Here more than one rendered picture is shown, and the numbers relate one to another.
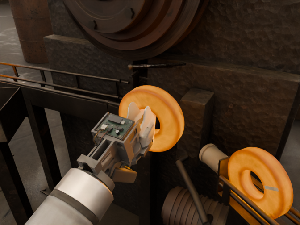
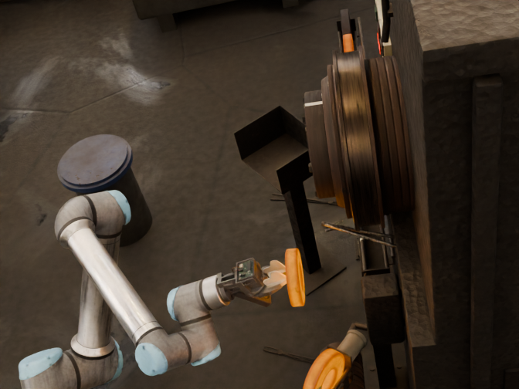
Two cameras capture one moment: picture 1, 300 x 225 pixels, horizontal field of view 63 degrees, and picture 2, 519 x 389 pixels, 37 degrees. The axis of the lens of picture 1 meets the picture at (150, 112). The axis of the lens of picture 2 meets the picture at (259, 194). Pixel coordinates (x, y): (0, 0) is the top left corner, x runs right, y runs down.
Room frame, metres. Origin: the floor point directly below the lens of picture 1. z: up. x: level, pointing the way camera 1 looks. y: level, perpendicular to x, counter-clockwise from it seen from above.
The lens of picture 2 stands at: (0.04, -1.24, 2.51)
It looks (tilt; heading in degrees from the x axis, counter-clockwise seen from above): 46 degrees down; 72
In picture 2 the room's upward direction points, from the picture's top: 16 degrees counter-clockwise
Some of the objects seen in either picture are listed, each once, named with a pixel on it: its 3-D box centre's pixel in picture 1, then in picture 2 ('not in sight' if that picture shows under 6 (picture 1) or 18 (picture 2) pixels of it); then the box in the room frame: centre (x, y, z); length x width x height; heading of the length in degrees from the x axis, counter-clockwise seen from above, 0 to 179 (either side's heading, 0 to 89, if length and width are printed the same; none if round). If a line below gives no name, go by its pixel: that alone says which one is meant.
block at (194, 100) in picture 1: (194, 127); (384, 309); (0.65, -0.14, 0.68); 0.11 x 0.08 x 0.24; 151
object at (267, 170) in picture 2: (2, 175); (294, 205); (0.77, 0.63, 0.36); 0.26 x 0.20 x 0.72; 96
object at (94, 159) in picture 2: not in sight; (110, 193); (0.21, 1.33, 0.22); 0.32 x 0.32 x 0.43
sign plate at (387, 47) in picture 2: not in sight; (384, 43); (1.02, 0.31, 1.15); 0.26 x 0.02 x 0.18; 61
